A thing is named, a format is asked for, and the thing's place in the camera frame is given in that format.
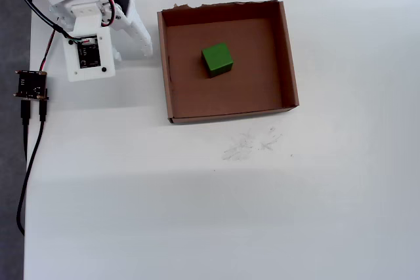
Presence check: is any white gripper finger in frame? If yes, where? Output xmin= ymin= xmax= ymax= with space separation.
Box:
xmin=111 ymin=43 xmax=123 ymax=64
xmin=111 ymin=5 xmax=154 ymax=59

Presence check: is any green cube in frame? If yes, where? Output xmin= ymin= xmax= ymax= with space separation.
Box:
xmin=200 ymin=42 xmax=234 ymax=79

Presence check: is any brown cardboard box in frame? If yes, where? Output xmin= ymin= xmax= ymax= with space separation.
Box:
xmin=156 ymin=0 xmax=300 ymax=126

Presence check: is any black controller circuit board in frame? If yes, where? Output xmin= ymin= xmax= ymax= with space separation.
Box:
xmin=12 ymin=69 xmax=51 ymax=101

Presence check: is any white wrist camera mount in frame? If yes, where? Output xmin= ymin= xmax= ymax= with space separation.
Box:
xmin=62 ymin=3 xmax=117 ymax=83

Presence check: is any black camera cable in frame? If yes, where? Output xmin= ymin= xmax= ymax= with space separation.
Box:
xmin=0 ymin=0 xmax=83 ymax=43

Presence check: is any red wire to controller board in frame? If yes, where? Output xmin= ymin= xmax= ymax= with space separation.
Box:
xmin=39 ymin=29 xmax=57 ymax=73

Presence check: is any black plug cable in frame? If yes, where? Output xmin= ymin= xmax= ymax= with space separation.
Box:
xmin=16 ymin=98 xmax=49 ymax=237
xmin=20 ymin=98 xmax=33 ymax=166

